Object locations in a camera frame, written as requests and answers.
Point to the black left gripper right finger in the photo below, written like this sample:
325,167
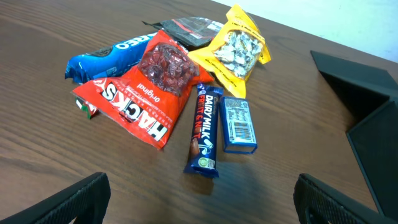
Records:
318,203

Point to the green red wafer bar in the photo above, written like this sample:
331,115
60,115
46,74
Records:
87,107

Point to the black snack packet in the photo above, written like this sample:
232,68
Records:
191,32

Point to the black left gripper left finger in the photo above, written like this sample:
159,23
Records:
83,202

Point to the Dairy Milk chocolate bar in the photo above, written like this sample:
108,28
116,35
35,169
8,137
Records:
203,144

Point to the red Hacks candy bag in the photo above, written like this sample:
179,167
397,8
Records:
148,99

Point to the small blue candy box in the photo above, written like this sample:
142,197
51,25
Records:
238,130

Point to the dark green gift box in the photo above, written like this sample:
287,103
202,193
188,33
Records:
370,95

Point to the blue Oreo cookie pack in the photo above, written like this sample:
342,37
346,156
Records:
111,61

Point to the yellow Hacks candy bag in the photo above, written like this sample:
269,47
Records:
233,53

